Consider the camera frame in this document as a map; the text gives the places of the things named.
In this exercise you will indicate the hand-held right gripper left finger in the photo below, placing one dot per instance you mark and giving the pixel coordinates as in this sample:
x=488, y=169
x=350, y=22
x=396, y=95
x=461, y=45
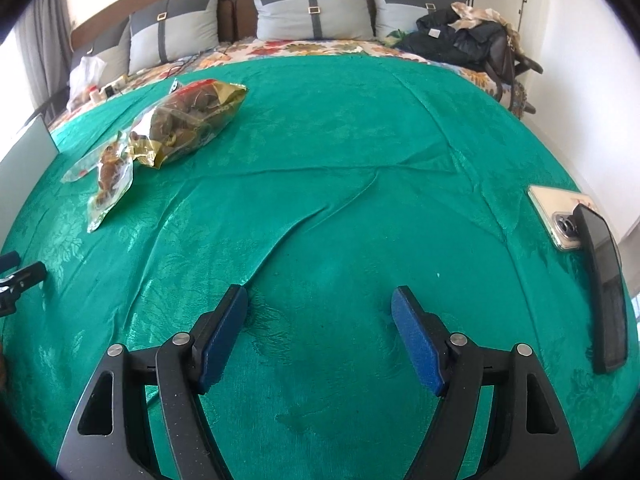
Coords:
x=222, y=340

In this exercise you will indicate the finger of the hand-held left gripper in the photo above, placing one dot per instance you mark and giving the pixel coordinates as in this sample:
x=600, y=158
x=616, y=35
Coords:
x=27, y=277
x=9, y=261

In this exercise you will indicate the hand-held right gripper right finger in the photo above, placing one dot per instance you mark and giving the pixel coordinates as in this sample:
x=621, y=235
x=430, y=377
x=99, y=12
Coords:
x=417, y=340

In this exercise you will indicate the white cardboard box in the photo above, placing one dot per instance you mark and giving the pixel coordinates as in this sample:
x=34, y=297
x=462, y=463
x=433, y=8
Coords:
x=27, y=160

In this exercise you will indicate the clear brown meat packet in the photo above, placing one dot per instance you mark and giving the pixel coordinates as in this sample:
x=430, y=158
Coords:
x=111, y=175

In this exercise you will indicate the gold green snack packet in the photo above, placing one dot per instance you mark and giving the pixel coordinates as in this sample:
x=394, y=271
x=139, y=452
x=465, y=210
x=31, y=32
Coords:
x=185, y=120

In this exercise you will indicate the dark wooden chair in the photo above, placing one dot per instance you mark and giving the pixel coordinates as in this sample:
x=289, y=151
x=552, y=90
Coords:
x=50, y=102

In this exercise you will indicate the smartphone in clear case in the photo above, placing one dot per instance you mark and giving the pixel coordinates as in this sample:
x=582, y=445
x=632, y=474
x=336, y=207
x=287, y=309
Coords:
x=555, y=215

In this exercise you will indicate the green blanket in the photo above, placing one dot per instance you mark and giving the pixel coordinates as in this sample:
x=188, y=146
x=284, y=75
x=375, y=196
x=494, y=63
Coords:
x=350, y=160

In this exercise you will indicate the black smartphone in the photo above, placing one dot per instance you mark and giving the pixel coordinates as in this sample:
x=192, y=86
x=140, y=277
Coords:
x=605, y=290

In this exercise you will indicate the clear plastic bag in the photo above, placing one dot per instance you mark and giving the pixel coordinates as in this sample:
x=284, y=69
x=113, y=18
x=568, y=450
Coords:
x=85, y=80

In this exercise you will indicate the white power adapter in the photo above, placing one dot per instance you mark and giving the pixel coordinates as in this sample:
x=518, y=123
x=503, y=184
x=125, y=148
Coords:
x=115, y=87

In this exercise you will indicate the grey curtain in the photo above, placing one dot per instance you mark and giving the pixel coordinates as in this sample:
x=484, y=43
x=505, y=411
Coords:
x=47, y=40

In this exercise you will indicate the grey two-tone pillow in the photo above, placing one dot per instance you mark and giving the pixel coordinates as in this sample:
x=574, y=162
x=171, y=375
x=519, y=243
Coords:
x=185, y=35
x=400, y=10
x=107, y=52
x=310, y=15

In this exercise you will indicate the brown handbag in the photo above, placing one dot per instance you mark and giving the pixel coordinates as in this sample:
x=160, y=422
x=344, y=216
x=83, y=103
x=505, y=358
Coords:
x=505, y=65

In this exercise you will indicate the black jacket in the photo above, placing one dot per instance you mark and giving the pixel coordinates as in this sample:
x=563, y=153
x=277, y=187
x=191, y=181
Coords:
x=450, y=42

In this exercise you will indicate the floral bed sheet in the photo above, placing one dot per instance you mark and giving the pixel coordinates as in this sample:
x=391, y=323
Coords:
x=300, y=49

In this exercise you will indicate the patterned scarf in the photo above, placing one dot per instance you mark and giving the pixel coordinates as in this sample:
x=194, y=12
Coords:
x=475, y=15

